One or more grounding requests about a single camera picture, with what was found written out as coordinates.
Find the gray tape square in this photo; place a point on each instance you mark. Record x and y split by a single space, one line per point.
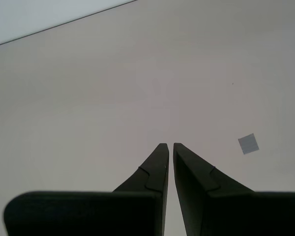
248 143

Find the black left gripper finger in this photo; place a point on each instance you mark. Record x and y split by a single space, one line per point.
88 214
236 214

